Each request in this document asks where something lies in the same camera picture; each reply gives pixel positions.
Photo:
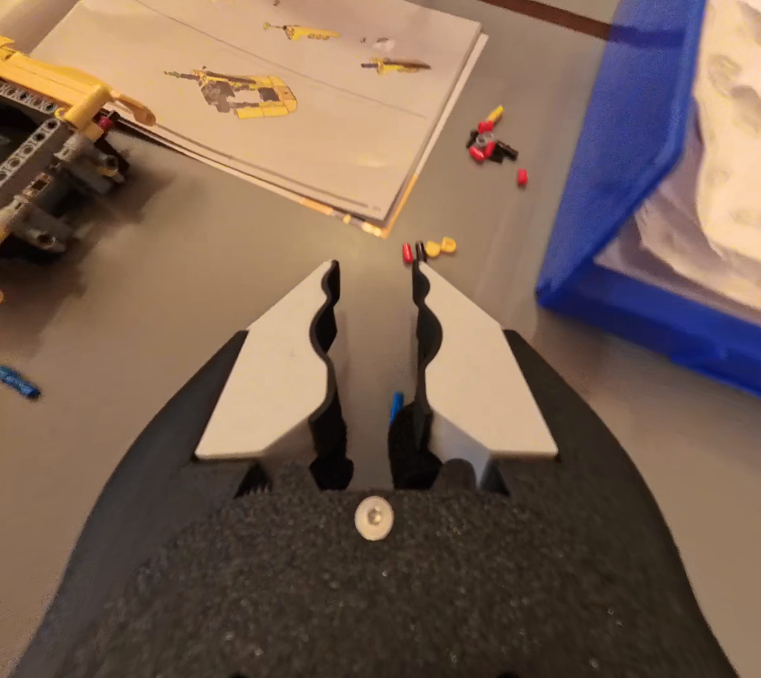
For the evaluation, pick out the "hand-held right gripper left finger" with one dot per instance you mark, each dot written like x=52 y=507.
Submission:
x=267 y=392

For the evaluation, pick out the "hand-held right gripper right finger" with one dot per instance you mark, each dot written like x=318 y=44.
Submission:
x=487 y=392

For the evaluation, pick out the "blue brick pin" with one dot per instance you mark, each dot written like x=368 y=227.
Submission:
x=18 y=382
x=396 y=407

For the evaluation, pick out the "scattered small brick pins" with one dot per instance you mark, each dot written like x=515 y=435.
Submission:
x=484 y=140

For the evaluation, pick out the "open instruction booklet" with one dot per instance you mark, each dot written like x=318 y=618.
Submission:
x=327 y=143

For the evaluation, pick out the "blue plastic bin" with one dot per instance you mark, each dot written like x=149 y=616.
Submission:
x=624 y=125

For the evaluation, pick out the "pile of white paper bags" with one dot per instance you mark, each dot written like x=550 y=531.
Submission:
x=731 y=125

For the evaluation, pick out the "yellow toy brick car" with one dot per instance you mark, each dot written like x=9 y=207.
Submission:
x=47 y=95

